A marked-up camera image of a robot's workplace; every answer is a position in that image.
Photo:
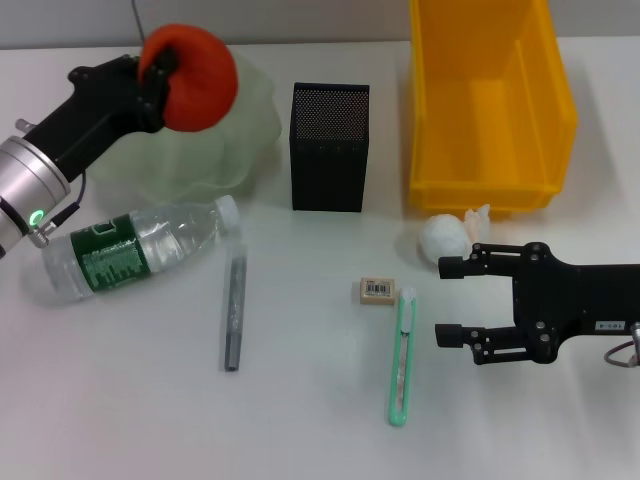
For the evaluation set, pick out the black mesh pen holder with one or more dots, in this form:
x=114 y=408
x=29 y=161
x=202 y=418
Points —
x=327 y=165

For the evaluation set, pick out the beige eraser with barcode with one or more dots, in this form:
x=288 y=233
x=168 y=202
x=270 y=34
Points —
x=376 y=292

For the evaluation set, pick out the white paper ball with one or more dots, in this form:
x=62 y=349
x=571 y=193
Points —
x=442 y=237

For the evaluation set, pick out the red-orange soft orange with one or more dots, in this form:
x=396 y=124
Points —
x=200 y=80

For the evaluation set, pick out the grey metallic pen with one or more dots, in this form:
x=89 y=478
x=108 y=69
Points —
x=234 y=310

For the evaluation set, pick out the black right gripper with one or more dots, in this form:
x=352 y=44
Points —
x=575 y=305

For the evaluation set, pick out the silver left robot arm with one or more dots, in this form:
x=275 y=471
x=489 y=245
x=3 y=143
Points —
x=25 y=175

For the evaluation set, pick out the mint green utility knife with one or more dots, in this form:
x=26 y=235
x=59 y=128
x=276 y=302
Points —
x=398 y=417

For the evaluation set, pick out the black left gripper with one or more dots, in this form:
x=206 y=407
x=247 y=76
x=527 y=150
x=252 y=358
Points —
x=95 y=110

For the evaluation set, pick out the pale green glass fruit plate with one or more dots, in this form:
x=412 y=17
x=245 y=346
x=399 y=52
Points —
x=210 y=160

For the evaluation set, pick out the clear bottle with green label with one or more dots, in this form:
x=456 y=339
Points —
x=110 y=255

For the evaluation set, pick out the yellow plastic bin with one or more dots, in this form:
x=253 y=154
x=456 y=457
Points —
x=450 y=150

